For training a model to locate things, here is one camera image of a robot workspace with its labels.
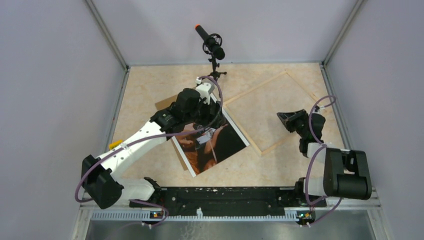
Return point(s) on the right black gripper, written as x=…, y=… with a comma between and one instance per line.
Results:
x=290, y=118

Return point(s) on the white cable duct rail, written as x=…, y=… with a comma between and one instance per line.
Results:
x=145, y=215

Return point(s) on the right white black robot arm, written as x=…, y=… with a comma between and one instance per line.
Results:
x=332, y=172

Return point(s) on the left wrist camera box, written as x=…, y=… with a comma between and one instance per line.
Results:
x=204, y=89

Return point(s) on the glossy printed photo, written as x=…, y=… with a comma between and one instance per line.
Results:
x=203, y=150

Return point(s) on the black microphone orange tip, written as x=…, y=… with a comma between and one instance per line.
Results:
x=212, y=43

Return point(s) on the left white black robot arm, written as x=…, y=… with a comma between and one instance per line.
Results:
x=100, y=175

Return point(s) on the brown cardboard backing board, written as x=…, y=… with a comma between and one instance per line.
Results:
x=165, y=103

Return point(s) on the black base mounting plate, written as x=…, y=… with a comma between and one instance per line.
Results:
x=229, y=201

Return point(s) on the black mini tripod stand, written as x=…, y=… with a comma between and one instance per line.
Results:
x=215, y=74

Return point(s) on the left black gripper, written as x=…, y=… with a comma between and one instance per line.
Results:
x=210, y=119

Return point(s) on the yellow plastic block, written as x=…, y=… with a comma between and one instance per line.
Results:
x=114, y=144

